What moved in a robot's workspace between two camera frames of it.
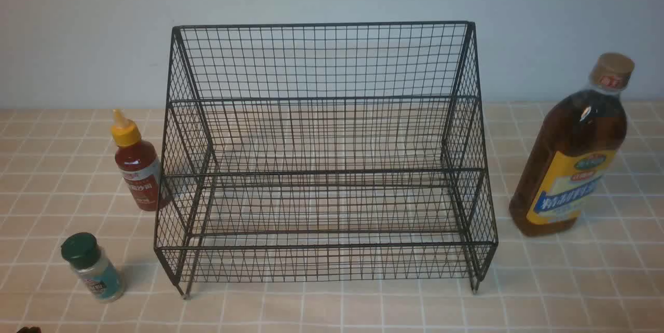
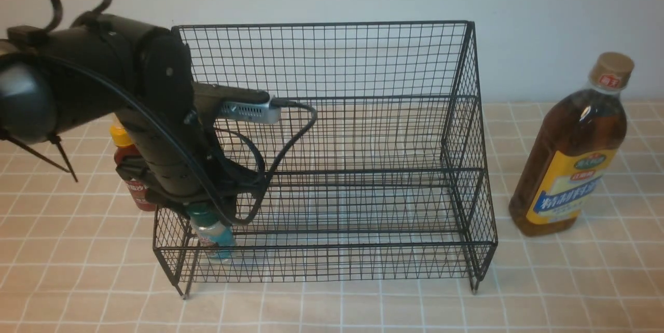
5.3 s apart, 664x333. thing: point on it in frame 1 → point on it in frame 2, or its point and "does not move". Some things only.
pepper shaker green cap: (82, 252) → (218, 239)
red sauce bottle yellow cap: (138, 161) does not move
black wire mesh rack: (324, 153) does not move
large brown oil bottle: (567, 152) does not move
